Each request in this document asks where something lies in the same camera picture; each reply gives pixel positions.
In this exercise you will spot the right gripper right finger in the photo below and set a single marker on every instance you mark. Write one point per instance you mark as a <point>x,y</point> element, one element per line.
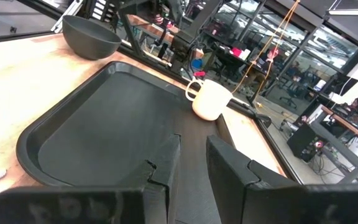
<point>235,193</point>

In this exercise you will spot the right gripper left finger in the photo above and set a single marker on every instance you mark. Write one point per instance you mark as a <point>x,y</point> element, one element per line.
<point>163,193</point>

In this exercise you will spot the pale orange mug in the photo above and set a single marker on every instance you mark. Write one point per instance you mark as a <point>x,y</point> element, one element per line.
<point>211,99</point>

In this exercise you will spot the black plastic serving tray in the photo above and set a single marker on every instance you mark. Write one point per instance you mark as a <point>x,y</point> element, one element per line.
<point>104,124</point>

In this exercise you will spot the wooden background desk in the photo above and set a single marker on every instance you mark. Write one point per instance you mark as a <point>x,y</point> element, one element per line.
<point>346,124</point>

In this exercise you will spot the black computer case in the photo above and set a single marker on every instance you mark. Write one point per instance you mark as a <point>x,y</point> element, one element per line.
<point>303,143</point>

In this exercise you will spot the dark grey bowl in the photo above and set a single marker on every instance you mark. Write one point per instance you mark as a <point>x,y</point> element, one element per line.
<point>89,40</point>

